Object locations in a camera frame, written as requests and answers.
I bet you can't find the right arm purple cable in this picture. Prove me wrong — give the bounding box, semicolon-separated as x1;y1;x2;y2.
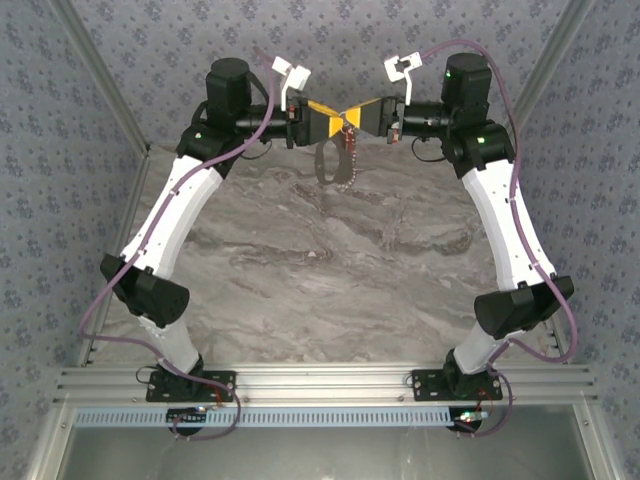
421;38;580;439

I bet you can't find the left lower aluminium frame post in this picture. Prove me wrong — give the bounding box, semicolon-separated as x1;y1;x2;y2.
24;404;77;480

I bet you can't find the left black controller board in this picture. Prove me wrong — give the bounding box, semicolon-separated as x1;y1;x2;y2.
166;407;209;435

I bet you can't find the metal key organiser with rings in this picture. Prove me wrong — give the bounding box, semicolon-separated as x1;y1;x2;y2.
313;124;362;193

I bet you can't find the left aluminium side rail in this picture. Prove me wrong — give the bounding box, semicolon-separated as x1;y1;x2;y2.
75;149;153;369

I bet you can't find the right aluminium side rail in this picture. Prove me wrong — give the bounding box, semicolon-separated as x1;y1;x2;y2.
492;149;572;365

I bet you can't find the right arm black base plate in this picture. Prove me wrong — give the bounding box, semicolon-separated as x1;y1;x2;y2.
410;368;504;403

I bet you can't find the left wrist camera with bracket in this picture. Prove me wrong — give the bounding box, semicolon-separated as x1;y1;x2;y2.
271;55;312;112

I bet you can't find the slotted grey cable duct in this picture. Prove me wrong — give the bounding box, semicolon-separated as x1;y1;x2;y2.
73;405;454;430

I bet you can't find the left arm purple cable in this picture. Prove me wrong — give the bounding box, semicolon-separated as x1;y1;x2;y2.
78;46;277;442

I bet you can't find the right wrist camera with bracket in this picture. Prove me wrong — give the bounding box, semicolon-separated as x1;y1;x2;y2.
382;51;424;107

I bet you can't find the right lower aluminium frame post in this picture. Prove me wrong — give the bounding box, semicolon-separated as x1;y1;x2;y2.
573;404;624;480

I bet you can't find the left aluminium corner post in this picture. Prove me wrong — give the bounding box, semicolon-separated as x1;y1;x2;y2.
48;0;153;157

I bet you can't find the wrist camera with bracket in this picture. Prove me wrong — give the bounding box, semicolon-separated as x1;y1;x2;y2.
382;51;424;107
271;55;312;112

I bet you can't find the black controller board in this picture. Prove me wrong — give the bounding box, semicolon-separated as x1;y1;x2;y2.
166;407;209;435
449;407;490;434

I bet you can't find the grey metal panel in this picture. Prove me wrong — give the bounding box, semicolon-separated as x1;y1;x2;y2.
58;425;599;480

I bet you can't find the aluminium frame post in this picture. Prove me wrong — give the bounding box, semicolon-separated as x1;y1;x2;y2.
24;404;77;480
573;404;624;480

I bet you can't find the aluminium side rail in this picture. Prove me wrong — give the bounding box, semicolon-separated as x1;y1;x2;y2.
75;149;153;369
492;149;572;365

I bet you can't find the wide aluminium base rail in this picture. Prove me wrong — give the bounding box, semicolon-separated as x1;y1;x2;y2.
53;363;600;407

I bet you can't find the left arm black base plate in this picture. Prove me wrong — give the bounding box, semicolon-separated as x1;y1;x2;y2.
144;369;238;404

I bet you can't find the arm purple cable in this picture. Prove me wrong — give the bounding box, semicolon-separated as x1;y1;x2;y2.
421;38;580;439
78;46;277;442

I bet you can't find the aluminium corner post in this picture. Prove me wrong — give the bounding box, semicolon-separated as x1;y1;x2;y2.
48;0;153;157
493;0;597;157

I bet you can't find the right black controller board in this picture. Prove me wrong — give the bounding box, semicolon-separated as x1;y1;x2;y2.
449;407;490;434

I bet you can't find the right aluminium corner post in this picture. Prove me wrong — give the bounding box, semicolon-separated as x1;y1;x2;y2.
493;0;597;157

